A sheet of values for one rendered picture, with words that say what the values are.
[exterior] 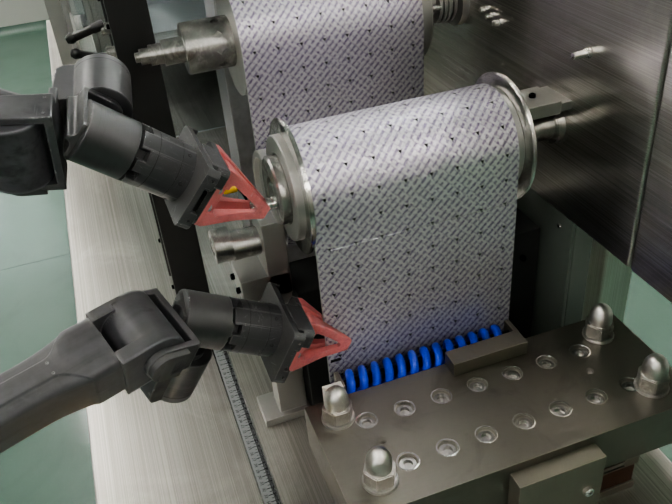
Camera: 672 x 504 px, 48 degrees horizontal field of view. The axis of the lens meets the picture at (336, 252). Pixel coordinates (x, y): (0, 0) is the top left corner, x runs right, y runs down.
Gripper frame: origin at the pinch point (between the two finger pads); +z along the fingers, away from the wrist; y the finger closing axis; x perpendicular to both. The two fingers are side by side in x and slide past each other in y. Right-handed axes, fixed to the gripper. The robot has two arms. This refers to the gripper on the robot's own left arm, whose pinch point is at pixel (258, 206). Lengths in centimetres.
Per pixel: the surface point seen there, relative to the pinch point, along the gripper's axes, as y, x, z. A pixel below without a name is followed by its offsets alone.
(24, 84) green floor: -427, -138, 55
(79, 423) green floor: -109, -125, 51
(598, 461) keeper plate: 27.5, -1.1, 33.3
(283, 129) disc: -1.6, 8.0, -1.4
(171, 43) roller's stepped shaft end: -26.6, 5.6, -7.3
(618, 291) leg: -6, 8, 67
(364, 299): 5.0, -3.4, 14.9
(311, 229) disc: 5.2, 1.8, 3.6
